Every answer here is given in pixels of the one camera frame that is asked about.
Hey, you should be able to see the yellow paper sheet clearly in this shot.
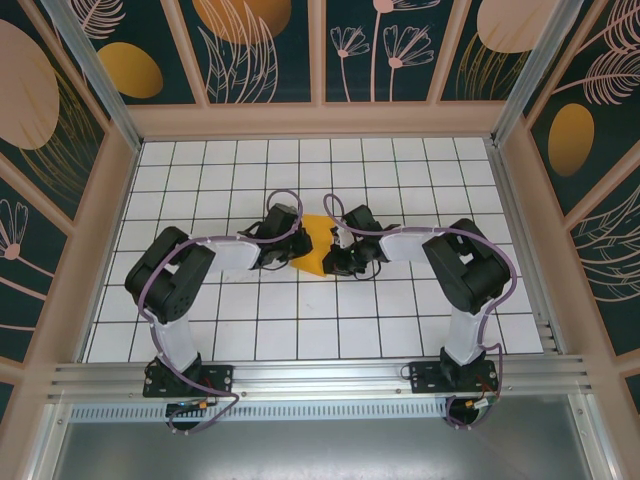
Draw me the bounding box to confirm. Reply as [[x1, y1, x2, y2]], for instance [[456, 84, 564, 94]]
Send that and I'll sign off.
[[291, 213, 337, 278]]

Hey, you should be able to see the grey metal sheet panel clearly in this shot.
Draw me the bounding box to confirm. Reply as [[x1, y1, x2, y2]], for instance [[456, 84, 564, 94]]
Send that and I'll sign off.
[[47, 419, 599, 480]]

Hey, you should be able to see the right gripper thin black cable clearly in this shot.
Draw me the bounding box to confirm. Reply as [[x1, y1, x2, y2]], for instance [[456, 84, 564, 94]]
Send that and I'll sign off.
[[351, 260, 382, 282]]

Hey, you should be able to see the long aluminium mounting rail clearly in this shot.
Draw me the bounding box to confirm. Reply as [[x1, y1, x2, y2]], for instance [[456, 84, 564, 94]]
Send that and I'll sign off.
[[47, 355, 599, 401]]

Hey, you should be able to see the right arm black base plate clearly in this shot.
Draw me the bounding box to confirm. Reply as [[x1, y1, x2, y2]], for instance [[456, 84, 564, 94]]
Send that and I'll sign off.
[[408, 360, 499, 396]]

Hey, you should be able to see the aluminium side rail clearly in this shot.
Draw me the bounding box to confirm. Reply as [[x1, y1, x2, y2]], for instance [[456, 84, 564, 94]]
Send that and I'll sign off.
[[487, 139, 569, 355]]

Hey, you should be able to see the slotted metal cable strip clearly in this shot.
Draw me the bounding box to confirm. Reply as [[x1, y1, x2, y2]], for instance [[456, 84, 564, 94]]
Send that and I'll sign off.
[[69, 403, 451, 421]]

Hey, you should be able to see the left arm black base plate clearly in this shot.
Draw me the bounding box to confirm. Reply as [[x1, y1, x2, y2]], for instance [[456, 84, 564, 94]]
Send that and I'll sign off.
[[143, 363, 235, 399]]

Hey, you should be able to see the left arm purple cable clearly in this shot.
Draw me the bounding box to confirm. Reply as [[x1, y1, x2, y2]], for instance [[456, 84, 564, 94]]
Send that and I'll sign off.
[[138, 188, 307, 436]]

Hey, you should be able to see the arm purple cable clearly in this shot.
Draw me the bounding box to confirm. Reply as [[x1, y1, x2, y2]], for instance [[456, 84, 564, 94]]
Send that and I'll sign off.
[[138, 188, 307, 436], [323, 193, 516, 432]]

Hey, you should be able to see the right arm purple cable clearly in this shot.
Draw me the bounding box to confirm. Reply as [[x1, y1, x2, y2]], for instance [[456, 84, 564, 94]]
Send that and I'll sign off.
[[323, 193, 516, 432]]

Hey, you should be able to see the aluminium frame post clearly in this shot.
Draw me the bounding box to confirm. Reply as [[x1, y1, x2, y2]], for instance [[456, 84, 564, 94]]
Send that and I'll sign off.
[[42, 0, 144, 151], [492, 0, 599, 146]]

